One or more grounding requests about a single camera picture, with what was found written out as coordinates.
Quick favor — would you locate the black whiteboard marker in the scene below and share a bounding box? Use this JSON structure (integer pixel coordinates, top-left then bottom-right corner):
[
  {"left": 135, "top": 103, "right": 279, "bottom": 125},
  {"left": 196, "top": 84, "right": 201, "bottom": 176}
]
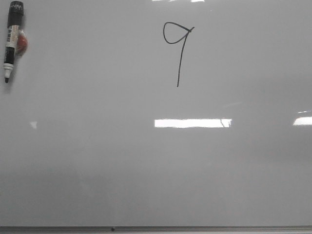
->
[{"left": 3, "top": 0, "right": 24, "bottom": 83}]

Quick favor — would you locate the grey aluminium whiteboard frame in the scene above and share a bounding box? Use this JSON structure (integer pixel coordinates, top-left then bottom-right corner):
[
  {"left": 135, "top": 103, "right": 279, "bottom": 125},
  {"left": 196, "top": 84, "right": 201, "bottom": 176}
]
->
[{"left": 0, "top": 225, "right": 312, "bottom": 233}]

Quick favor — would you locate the white glossy whiteboard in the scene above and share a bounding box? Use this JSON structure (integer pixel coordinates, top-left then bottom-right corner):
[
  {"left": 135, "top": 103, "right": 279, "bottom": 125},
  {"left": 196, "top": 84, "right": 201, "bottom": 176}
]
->
[{"left": 0, "top": 0, "right": 312, "bottom": 226}]

